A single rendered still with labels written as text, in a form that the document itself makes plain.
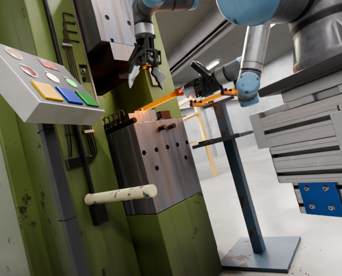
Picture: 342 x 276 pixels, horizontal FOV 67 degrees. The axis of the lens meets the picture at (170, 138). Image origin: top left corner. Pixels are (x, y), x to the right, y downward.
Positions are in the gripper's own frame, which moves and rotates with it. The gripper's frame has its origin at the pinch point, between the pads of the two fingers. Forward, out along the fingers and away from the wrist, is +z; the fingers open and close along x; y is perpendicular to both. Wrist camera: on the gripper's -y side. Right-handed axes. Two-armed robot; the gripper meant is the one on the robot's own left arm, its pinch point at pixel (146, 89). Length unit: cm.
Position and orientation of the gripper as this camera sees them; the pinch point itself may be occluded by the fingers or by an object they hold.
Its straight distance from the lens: 105.3
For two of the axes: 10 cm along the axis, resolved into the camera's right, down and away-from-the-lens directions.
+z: 0.8, 10.0, 0.2
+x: 8.1, -0.8, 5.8
